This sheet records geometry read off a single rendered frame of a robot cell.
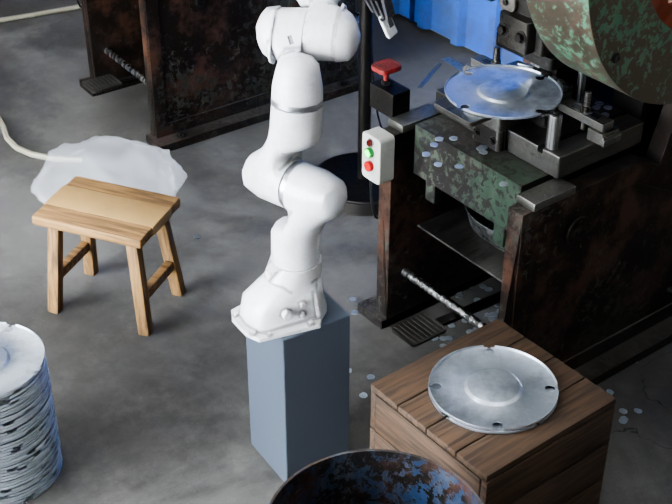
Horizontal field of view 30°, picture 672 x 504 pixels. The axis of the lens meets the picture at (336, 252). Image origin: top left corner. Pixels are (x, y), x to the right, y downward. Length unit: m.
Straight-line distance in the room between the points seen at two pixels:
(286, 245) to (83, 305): 1.13
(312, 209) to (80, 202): 1.09
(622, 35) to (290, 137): 0.70
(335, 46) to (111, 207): 1.15
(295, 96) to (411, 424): 0.77
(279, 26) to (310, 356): 0.77
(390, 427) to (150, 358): 0.90
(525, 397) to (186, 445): 0.91
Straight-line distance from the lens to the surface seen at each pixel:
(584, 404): 2.85
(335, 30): 2.61
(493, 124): 3.12
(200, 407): 3.34
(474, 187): 3.16
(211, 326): 3.61
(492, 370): 2.89
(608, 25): 2.55
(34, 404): 3.00
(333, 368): 2.96
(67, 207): 3.57
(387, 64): 3.31
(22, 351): 3.05
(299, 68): 2.57
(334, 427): 3.08
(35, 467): 3.11
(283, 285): 2.80
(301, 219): 2.68
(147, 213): 3.51
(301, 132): 2.61
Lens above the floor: 2.19
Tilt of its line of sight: 34 degrees down
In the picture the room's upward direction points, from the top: straight up
